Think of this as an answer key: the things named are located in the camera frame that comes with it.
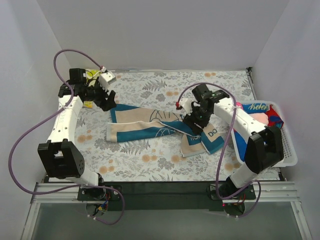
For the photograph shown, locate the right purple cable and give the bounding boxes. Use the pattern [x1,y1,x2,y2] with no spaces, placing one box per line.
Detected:
[176,82,262,219]

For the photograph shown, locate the aluminium frame rail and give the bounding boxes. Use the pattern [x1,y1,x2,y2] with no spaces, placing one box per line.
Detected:
[32,181,300,203]

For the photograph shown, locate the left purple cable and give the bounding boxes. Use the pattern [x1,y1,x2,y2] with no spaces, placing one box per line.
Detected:
[8,49,125,225]

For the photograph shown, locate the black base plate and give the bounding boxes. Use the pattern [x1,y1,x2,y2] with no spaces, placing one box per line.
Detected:
[76,181,256,213]

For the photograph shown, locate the purple cable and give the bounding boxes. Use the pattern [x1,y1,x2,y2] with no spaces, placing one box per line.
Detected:
[176,82,262,219]
[8,49,125,225]

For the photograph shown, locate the blue beige Doraemon towel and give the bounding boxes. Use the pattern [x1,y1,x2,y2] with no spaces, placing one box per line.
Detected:
[106,104,225,158]

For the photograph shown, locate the floral table mat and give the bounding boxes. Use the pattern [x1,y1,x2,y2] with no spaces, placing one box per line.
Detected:
[48,70,281,183]

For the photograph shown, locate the yellow lemon print towel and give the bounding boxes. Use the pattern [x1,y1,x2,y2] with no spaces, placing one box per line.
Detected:
[83,70,102,109]

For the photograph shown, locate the blue rolled towel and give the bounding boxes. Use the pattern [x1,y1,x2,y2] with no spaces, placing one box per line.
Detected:
[234,131,247,162]

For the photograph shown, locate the white plastic basket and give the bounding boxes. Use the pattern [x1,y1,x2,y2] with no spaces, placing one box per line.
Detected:
[231,100,298,168]

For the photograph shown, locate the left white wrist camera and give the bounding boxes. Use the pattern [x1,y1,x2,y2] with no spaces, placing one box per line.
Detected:
[98,71,117,90]

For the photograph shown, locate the red blue printed towel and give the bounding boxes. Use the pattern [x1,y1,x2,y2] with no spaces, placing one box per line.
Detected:
[236,102,284,129]

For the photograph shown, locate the pink rolled towel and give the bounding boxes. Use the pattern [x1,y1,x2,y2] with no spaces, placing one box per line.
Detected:
[250,112,269,125]

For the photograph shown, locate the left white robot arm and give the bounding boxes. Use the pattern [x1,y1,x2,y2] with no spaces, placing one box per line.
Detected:
[37,68,117,200]

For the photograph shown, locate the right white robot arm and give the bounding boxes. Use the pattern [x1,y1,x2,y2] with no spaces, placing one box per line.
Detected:
[175,82,284,200]

